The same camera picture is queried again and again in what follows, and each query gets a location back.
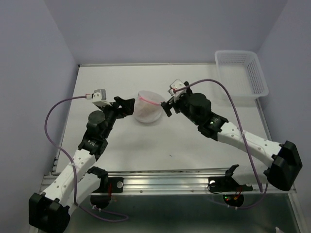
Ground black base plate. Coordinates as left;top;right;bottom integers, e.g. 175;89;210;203
79;177;124;194
208;176;253;192

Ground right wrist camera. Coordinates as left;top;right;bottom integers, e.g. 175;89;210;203
167;79;192;103

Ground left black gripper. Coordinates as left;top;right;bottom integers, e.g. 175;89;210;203
97;97;134;139

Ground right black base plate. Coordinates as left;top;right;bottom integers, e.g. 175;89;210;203
208;176;253;192

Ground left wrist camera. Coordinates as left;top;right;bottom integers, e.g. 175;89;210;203
85;89;110;108

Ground white plastic basket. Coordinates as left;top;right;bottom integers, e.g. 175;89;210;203
214;50;269;101

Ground aluminium frame rail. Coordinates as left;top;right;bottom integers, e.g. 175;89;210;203
38;172;297;195

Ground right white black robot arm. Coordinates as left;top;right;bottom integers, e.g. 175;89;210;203
160;93;302;191

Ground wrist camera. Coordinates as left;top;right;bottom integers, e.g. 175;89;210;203
85;89;110;108
167;79;192;103

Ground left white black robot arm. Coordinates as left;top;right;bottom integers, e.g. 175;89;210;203
28;94;135;233

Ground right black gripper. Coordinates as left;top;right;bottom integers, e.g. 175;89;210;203
161;90;201;126

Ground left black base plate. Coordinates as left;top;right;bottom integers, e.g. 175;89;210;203
79;177;124;194

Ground white mesh laundry bag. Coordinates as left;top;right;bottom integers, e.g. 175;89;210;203
133;90;165;123

